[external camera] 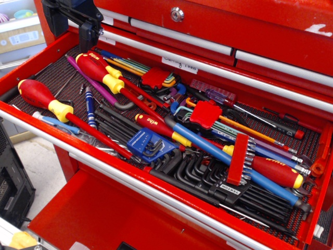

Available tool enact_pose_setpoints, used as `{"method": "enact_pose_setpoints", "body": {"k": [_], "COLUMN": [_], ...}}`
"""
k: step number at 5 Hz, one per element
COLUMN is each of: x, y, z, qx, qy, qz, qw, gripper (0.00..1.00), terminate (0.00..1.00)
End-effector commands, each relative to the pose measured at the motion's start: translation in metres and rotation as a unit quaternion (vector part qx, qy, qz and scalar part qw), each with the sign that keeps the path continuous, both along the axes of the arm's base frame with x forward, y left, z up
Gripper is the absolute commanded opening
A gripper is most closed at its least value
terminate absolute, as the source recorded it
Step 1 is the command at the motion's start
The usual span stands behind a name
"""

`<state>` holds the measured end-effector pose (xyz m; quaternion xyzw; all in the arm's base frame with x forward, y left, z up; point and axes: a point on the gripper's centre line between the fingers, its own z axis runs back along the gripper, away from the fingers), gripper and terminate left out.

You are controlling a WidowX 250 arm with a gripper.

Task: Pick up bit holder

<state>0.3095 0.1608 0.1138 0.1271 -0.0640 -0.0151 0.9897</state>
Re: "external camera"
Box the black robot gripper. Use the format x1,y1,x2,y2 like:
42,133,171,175
42,1,104,53

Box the red bit holder with bits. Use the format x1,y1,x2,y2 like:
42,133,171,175
223,134,254,186

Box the red holder coloured hex set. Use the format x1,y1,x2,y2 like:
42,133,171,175
94,47,180,90

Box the blue hex key holder set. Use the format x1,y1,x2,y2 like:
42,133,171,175
127,128,181,163

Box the translucent red bit case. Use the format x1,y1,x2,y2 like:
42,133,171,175
189,79,237,102

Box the red holder long coloured keys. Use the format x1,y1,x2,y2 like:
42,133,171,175
171,99,311,176

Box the red yellow screwdriver front top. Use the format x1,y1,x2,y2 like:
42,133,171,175
75,53,164,122

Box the red yellow screwdriver rear top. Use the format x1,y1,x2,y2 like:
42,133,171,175
88,50,170,110

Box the cardboard box with label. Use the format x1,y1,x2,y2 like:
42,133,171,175
1,24,45,54

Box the red yellow screwdriver far left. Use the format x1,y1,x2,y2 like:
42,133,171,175
18,79,140,163

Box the blue metal precision screwdriver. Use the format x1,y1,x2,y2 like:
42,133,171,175
85,86,97,129

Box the purple sleeved hex key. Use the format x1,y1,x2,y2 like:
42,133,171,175
65,54,135,111

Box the silver chest lock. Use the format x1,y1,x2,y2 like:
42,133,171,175
171,7,184,22

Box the black long hex keys loose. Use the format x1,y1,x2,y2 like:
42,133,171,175
95,104,141,146

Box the white paper drawer label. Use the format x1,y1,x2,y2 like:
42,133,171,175
161,57,198,74

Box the small red yellow Wiha screwdriver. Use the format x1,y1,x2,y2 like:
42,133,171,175
135,114,193,147

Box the red tool chest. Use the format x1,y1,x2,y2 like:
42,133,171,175
41,1,332,249

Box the black computer case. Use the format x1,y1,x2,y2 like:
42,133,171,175
1,125,35,227

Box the large blue sleeved hex key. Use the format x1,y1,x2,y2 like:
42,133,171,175
164,116,311,213

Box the lower red open drawer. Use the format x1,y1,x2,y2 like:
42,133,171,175
28,170,228,249

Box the black Tekton hex key set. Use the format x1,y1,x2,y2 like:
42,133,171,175
149,153,296,237

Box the black red precision screwdriver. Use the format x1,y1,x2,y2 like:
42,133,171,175
263,107,323,133

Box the red open tool drawer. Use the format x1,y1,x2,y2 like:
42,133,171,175
0,23,333,250

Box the red yellow screwdriver right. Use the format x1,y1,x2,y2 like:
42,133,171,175
205,139,304,189

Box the light blue handled tool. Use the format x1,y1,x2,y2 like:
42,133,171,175
32,111,87,135

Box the clear purple handle screwdriver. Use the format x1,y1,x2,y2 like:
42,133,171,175
205,89,277,129

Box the orange plastic ring tool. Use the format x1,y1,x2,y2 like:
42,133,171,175
310,157,325,177

